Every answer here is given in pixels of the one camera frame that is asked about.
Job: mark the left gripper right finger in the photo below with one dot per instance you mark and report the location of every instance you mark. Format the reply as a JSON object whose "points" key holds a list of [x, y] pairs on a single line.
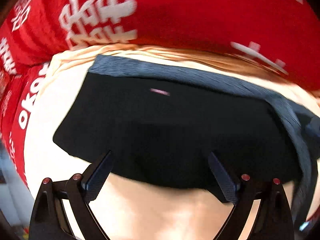
{"points": [[273, 219]]}

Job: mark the large red cushion white lettering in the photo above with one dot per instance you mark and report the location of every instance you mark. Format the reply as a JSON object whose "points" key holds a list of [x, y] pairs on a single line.
{"points": [[281, 33]]}

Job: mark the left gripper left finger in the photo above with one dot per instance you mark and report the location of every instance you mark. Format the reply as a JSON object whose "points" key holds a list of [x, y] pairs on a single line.
{"points": [[49, 219]]}

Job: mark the black pants with patterned waistband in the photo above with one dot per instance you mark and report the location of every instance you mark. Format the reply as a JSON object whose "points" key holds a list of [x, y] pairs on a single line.
{"points": [[163, 122]]}

